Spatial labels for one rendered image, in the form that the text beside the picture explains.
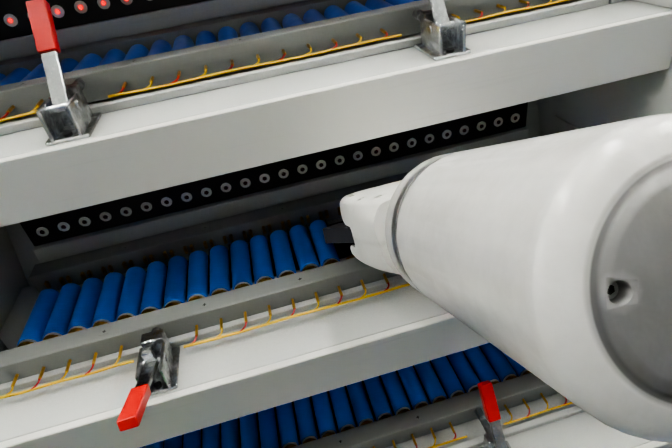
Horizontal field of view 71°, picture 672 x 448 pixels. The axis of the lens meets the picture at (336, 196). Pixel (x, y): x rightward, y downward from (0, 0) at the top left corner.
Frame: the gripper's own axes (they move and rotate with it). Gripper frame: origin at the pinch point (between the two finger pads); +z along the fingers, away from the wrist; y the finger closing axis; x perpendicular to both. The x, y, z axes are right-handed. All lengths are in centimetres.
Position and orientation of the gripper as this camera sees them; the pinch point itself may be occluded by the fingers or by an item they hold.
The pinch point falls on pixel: (388, 212)
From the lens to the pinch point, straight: 42.8
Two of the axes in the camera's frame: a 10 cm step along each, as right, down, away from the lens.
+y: -9.6, 2.4, -1.2
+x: 2.4, 9.7, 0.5
